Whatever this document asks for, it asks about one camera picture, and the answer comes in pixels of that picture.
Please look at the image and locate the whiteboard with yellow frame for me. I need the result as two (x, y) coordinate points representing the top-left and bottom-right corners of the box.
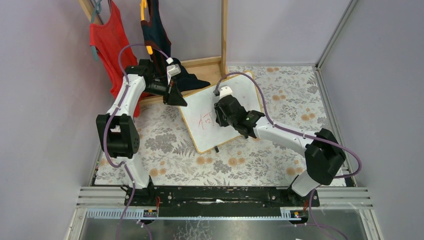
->
(179, 74), (262, 153)

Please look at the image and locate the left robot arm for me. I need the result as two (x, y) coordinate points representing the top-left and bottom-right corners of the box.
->
(96, 58), (188, 189)

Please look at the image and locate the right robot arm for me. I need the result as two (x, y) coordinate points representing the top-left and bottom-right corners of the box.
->
(213, 95), (346, 197)

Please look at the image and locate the navy tank top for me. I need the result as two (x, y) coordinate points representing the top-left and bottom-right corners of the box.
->
(140, 0), (211, 92)

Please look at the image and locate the wooden clothes rack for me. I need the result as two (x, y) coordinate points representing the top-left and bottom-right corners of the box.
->
(78, 0), (228, 106)

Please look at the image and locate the red mesh tank top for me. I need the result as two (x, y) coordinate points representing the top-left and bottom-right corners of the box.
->
(95, 1), (129, 98)

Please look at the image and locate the floral table mat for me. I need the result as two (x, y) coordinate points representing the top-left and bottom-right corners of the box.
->
(134, 66), (330, 186)

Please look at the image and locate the yellow clothes hanger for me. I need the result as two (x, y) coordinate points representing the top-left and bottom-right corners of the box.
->
(139, 0), (154, 56)

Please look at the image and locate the teal clothes hanger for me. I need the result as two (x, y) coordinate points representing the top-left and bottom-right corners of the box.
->
(89, 0), (102, 61)

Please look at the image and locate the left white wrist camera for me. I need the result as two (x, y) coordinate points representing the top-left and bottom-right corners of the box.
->
(166, 64), (181, 82)

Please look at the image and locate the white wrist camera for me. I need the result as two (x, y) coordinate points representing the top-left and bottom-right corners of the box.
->
(166, 64), (181, 82)
(219, 85), (233, 99)

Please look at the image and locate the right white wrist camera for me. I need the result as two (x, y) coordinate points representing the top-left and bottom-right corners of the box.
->
(219, 85), (233, 99)

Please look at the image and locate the aluminium frame post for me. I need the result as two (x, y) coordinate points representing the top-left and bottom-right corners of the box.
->
(315, 0), (359, 71)

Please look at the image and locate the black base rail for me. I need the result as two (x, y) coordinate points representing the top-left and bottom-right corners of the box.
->
(120, 184), (320, 218)

